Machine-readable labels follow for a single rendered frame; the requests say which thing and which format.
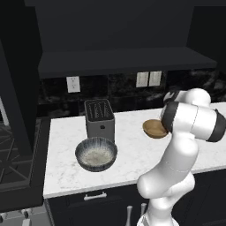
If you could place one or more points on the silver stove knob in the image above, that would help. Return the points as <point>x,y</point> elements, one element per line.
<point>3,217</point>
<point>26,214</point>

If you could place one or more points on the large blue-grey bowl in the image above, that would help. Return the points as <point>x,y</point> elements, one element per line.
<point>95,156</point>

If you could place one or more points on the black hob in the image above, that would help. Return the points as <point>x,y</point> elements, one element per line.
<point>17,164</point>

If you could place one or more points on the white wall switch plate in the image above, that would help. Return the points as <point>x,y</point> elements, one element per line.
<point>155,78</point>
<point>142,79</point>

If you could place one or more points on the grey toaster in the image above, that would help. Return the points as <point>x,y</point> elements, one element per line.
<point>100,128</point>

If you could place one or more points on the white wall socket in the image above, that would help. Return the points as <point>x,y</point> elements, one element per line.
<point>73,84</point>

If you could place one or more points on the black base cabinet door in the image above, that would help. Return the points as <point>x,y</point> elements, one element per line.
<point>210,200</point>
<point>94,216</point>

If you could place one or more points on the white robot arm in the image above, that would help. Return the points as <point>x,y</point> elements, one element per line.
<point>173,164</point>

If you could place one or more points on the small wooden bowl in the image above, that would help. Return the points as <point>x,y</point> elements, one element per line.
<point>153,129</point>

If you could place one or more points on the black drawer front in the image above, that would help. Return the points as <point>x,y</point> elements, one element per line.
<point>117,195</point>

